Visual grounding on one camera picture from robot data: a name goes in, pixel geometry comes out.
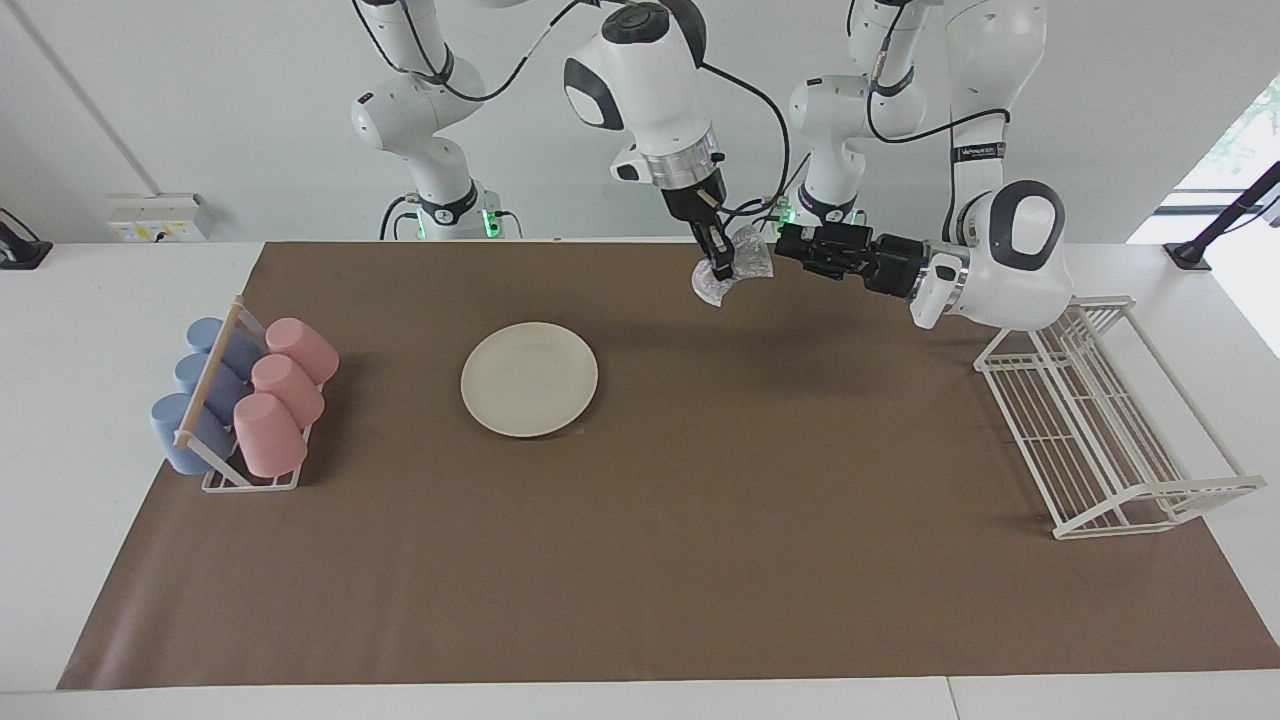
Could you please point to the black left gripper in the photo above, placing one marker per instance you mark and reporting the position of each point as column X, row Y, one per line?
column 880, row 262

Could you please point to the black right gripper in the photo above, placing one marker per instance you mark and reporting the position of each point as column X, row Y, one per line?
column 695, row 200

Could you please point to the clear plastic wrapper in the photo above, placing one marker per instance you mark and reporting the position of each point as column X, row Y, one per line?
column 752, row 258

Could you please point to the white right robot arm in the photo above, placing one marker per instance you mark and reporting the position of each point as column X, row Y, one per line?
column 650, row 90

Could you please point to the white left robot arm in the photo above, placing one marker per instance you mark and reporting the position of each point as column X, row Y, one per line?
column 1010, row 270

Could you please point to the cream round plate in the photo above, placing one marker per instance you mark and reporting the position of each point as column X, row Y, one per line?
column 529, row 379

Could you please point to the brown table mat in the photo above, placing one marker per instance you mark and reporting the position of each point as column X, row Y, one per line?
column 700, row 550

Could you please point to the pink plastic cup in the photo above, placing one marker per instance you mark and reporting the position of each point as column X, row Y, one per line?
column 303, row 348
column 268, row 438
column 290, row 388

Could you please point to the blue plastic cup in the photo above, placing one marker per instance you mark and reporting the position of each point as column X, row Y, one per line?
column 238, row 350
column 225, row 388
column 172, row 435

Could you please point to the cup rack with wooden rod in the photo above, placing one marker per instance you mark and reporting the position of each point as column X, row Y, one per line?
column 210, row 380

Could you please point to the black clamp base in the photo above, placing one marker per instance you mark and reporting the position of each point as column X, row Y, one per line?
column 20, row 250

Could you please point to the black camera stand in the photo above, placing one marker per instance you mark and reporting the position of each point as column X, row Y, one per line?
column 1190, row 252

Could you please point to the white wall socket box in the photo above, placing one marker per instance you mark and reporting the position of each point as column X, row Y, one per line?
column 160, row 218

